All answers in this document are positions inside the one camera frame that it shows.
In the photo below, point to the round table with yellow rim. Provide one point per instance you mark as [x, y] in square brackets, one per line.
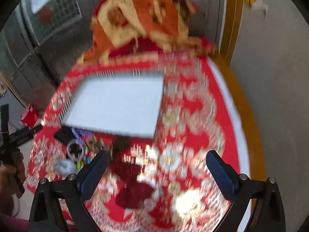
[251, 130]

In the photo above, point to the white tray with striped rim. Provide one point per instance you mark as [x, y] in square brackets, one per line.
[115, 104]

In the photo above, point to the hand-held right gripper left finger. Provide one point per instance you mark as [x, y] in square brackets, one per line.
[93, 174]

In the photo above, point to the yellow door frame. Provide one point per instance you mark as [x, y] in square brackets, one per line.
[231, 17]

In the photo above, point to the pale grey cloth item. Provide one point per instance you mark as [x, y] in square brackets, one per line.
[64, 166]

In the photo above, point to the orange and red blanket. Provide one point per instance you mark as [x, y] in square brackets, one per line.
[157, 12]

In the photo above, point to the red floral tablecloth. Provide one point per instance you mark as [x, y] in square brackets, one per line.
[193, 130]

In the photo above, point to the black pouch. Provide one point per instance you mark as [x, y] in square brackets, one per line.
[64, 134]

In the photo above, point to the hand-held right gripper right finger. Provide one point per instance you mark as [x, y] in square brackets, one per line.
[221, 174]

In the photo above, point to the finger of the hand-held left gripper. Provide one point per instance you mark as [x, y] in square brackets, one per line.
[4, 120]
[24, 134]

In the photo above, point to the leopard print hair clip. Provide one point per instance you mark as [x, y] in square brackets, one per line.
[94, 145]

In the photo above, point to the red carton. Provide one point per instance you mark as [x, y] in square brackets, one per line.
[29, 116]

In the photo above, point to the dark red hair bow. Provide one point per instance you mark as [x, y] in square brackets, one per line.
[131, 186]

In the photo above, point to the grid window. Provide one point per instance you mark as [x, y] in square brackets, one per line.
[55, 7]

